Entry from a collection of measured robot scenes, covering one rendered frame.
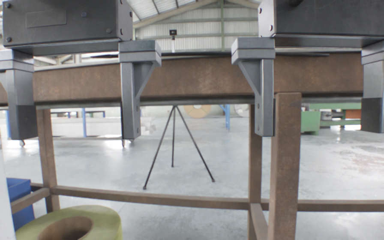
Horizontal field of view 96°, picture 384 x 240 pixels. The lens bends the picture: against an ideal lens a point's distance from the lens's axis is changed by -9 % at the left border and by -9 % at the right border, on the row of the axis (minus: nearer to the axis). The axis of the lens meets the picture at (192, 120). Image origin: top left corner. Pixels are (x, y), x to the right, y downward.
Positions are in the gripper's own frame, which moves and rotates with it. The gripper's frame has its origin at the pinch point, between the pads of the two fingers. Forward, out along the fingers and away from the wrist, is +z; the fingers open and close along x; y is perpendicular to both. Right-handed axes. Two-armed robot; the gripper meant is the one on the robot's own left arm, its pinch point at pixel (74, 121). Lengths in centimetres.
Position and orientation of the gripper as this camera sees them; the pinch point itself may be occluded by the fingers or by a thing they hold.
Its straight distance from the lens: 25.1
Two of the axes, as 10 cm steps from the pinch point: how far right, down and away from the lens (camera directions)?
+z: 0.2, 10.0, 0.8
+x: -10.0, 0.2, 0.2
